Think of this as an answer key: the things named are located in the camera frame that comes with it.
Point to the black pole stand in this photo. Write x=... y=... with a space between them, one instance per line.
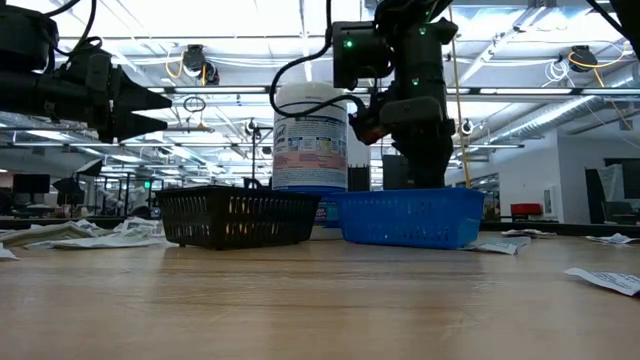
x=253 y=160

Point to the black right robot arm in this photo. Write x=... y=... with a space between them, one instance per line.
x=420 y=55

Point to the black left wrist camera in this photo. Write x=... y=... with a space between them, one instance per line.
x=90 y=62

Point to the dark partition panel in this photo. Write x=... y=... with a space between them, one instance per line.
x=594 y=197

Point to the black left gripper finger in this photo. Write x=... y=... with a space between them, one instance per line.
x=132 y=126
x=140 y=100

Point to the black robot station frame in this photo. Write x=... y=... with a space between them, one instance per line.
x=130 y=197

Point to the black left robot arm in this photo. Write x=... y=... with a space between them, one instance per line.
x=20 y=95

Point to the black monitor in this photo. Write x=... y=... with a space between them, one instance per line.
x=31 y=183
x=630 y=177

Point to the red bin on stand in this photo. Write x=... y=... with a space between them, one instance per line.
x=526 y=209

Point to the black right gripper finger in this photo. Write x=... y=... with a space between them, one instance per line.
x=427 y=165

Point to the black plastic basket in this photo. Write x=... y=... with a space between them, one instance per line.
x=235 y=217

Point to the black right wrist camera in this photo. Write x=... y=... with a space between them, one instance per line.
x=367 y=125

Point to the black softbox light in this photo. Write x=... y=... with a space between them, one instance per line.
x=67 y=191
x=91 y=168

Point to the white square alcohol pad packet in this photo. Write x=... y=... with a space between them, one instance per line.
x=495 y=246
x=607 y=281
x=527 y=233
x=142 y=227
x=612 y=239

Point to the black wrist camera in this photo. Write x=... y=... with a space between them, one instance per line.
x=90 y=62
x=367 y=125

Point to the white disinfecting wipes canister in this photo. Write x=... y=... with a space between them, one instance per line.
x=310 y=150

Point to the blue plastic basket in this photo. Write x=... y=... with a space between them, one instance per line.
x=410 y=220

